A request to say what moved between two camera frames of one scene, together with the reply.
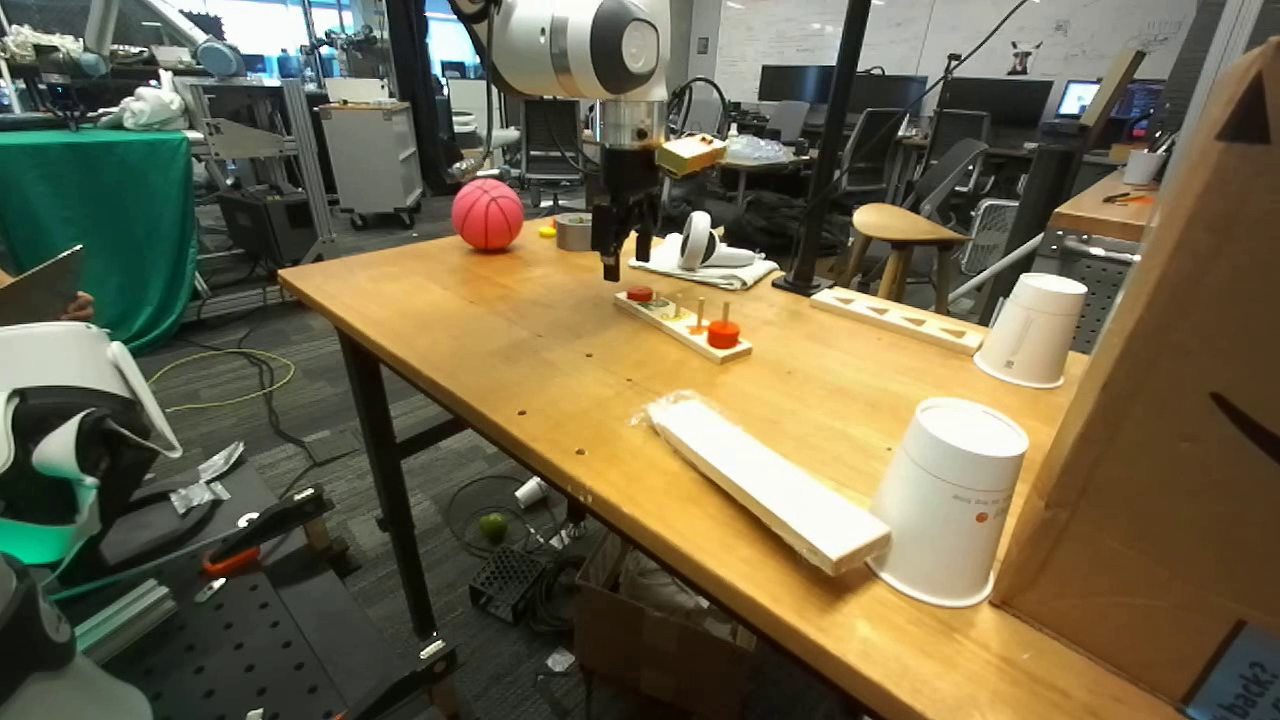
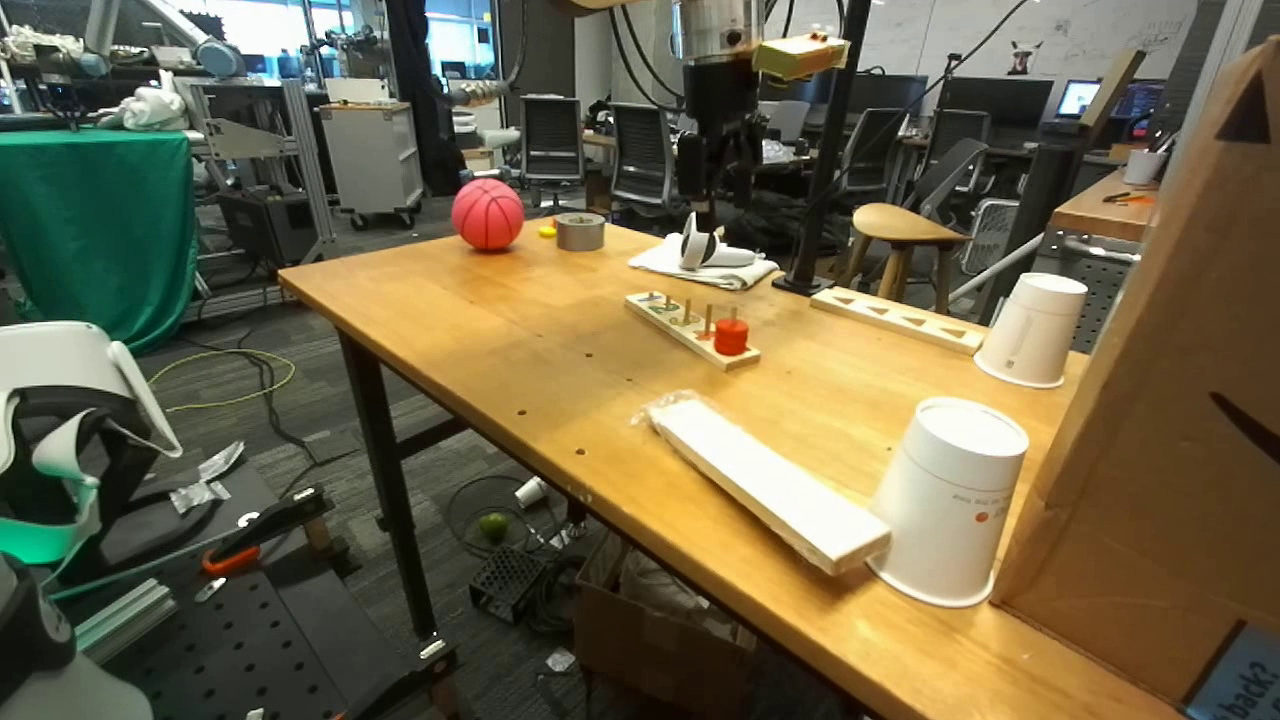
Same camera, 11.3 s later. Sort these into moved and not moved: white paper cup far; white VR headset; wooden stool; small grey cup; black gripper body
Moved: black gripper body
Not moved: small grey cup; white VR headset; white paper cup far; wooden stool
